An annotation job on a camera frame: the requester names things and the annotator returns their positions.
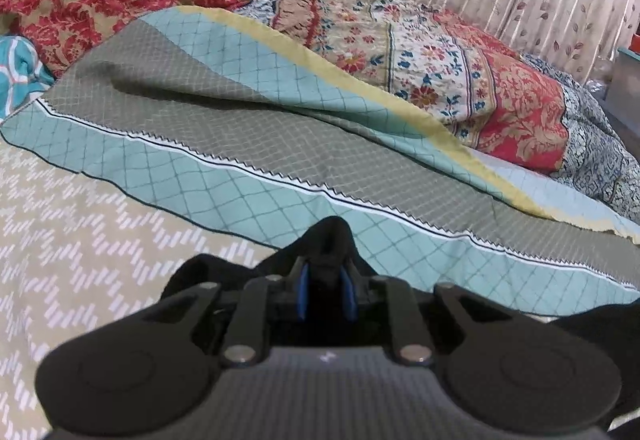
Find beige chevron bedsheet teal border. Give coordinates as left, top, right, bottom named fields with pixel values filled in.
left=0, top=5, right=640, bottom=440

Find black pants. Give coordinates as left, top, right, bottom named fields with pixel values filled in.
left=167, top=216, right=640, bottom=440

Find patchwork floral quilt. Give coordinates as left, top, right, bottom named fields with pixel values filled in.
left=235, top=0, right=640, bottom=223

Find grey box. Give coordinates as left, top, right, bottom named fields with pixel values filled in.
left=604, top=47, right=640, bottom=107

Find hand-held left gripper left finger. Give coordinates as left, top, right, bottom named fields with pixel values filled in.
left=142, top=257, right=313, bottom=368

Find teal patterned cloth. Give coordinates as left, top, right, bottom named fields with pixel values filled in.
left=0, top=34, right=57, bottom=123

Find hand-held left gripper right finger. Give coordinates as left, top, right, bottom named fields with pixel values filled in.
left=341, top=266, right=505, bottom=367

